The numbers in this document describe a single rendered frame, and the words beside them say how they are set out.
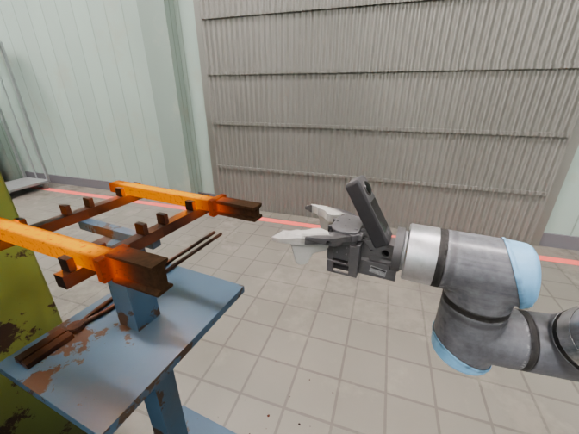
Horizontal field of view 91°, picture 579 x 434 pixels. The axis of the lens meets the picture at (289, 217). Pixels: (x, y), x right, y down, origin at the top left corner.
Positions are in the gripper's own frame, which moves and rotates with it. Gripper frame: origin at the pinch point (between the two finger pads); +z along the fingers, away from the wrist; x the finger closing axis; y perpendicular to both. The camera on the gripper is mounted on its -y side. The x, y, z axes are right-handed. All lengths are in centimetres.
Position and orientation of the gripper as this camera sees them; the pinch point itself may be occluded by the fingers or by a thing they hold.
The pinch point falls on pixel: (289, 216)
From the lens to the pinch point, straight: 52.6
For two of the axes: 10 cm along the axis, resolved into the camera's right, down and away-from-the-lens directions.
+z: -9.1, -1.7, 3.9
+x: 4.2, -3.6, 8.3
